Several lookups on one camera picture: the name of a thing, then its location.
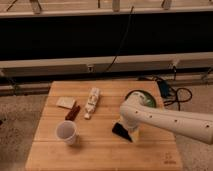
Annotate black eraser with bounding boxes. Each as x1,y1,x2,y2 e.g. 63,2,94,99
112,122,132,141

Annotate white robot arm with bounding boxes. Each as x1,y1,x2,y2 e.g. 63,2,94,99
120,91,213,144

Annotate green bowl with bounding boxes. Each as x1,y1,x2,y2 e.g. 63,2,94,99
125,90,157,108

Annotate white tube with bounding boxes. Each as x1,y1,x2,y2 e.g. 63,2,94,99
84,87,100,119

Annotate brown chocolate bar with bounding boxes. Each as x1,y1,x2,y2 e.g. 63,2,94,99
65,106,80,121

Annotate beige small box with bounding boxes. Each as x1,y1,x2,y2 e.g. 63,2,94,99
56,97,76,109

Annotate black floor cables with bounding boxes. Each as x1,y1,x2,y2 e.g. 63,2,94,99
138,75,194,112

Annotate white shelf rail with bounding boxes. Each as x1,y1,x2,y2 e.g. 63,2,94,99
0,52,213,77

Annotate black hanging cable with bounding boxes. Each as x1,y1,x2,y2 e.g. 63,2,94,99
104,5,135,73

